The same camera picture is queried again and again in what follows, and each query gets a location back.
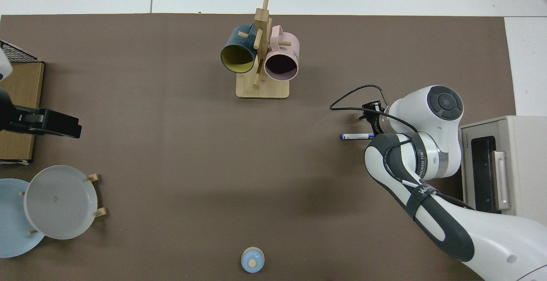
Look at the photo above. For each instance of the blue and white marker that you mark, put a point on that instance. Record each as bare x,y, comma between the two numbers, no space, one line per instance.
357,136

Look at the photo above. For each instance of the grey plate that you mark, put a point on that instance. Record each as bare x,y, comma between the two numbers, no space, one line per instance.
60,202

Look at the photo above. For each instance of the wooden plate rack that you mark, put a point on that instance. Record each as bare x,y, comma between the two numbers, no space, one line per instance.
99,212

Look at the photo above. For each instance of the light blue plate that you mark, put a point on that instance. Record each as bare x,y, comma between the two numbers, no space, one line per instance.
10,225

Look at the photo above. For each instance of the wooden cup stand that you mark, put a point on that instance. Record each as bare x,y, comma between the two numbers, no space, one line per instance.
263,90

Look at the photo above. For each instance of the brown table cloth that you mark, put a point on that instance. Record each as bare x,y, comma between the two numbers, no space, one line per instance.
171,144

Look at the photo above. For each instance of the pink cup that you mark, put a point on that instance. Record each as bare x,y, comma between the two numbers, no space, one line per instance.
275,50

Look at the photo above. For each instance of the dark teal cup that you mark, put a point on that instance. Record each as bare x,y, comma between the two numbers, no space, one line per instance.
233,43

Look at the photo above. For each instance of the pale toaster oven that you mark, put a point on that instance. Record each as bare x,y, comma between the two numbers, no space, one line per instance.
525,165

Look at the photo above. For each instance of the small blue round thing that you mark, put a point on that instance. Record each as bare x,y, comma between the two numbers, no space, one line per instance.
252,260

